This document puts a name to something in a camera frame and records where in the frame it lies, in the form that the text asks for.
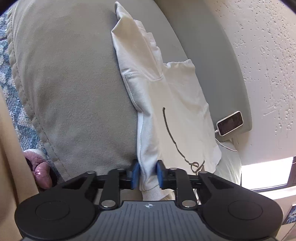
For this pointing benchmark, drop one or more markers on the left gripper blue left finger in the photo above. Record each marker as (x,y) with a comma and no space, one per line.
(116,180)

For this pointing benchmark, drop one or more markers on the grey sofa backrest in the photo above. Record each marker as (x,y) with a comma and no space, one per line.
(205,42)

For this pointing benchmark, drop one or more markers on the light grey side cushion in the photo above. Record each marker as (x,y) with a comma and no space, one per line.
(229,167)

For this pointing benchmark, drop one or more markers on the white smartphone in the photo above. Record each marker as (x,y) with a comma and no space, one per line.
(229,123)

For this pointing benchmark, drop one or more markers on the grey sofa seat cushion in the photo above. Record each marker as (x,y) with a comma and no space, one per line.
(66,73)

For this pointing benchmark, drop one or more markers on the blue white patterned rug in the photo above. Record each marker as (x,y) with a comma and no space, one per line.
(27,135)

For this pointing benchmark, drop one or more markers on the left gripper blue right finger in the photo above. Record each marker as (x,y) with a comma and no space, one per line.
(178,180)

